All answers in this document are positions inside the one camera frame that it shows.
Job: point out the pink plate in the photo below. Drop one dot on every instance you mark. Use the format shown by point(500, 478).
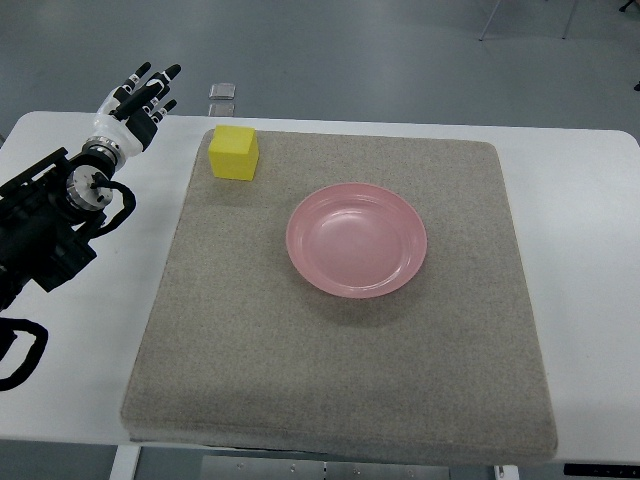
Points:
point(356, 240)

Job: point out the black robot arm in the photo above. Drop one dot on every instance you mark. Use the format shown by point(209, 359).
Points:
point(52, 210)

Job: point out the floor socket box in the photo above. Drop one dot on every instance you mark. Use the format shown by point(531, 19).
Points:
point(222, 91)

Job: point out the chair legs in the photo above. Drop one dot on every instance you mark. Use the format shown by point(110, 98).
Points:
point(563, 20)

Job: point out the yellow block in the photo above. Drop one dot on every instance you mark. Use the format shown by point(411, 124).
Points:
point(233, 152)

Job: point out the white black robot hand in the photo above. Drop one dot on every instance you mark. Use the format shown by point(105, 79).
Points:
point(130, 115)

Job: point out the white table leg frame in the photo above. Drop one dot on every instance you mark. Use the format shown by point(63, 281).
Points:
point(125, 462)

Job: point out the beige fabric mat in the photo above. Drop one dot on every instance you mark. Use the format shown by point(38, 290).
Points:
point(240, 351)

